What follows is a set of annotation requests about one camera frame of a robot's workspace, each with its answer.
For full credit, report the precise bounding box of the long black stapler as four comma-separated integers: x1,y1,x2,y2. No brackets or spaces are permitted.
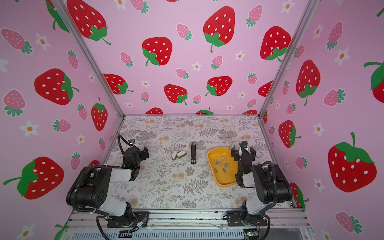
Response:
191,142,197,165

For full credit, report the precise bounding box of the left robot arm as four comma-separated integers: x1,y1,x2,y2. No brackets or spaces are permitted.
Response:
66,146,150,226

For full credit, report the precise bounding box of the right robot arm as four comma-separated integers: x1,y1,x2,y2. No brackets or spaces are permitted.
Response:
227,141,293,226

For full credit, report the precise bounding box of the yellow plastic tray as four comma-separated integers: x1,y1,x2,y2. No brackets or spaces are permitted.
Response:
207,147,238,187

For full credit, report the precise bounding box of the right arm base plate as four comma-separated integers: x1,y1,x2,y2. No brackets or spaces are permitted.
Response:
222,210,268,227

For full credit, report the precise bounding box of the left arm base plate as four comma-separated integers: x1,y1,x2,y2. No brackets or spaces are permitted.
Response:
107,211,150,228

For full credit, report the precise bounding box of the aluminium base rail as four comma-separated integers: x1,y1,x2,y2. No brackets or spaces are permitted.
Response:
60,209,316,240

